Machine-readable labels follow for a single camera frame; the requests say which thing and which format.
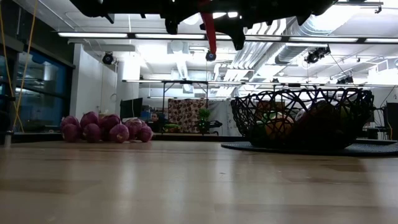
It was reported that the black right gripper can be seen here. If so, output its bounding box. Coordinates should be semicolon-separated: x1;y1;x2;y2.
215;0;339;51

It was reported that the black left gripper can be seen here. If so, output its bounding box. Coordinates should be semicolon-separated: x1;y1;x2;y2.
69;0;200;35

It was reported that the yellow orange mango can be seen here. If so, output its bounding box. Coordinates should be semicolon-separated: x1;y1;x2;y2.
264;113;296;141

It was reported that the purple grape bunch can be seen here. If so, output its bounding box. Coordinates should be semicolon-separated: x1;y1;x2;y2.
60;111;154;144

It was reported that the green pear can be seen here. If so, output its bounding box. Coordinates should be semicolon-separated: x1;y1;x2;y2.
337;105;352;126

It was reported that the long ceiling light bar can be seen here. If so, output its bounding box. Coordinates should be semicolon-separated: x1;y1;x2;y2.
57;30;398;44

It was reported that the brown patterned cloth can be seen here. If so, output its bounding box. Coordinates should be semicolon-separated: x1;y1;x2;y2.
167;98;208;133

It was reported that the small distant green plant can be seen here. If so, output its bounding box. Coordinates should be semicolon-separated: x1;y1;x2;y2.
197;108;213;134

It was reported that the black monitor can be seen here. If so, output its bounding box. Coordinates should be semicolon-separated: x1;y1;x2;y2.
119;97;144;119
385;101;398;141

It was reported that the person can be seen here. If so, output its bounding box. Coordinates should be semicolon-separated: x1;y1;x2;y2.
149;112;166;133

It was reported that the blue glass partition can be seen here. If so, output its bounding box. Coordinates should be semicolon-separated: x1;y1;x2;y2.
0;46;75;134

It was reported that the round dark blue mat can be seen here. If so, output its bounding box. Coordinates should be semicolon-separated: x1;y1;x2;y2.
220;141;398;157

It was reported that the distant black metal frame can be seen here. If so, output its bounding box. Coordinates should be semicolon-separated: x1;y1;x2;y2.
123;79;368;134

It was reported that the silver ventilation duct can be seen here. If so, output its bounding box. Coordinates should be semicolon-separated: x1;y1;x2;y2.
275;15;340;65

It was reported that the black wire mesh basket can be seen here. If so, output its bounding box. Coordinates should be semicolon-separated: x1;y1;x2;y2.
230;88;376;151

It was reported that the yellow hanging cord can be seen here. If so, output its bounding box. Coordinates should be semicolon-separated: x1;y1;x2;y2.
0;0;40;134

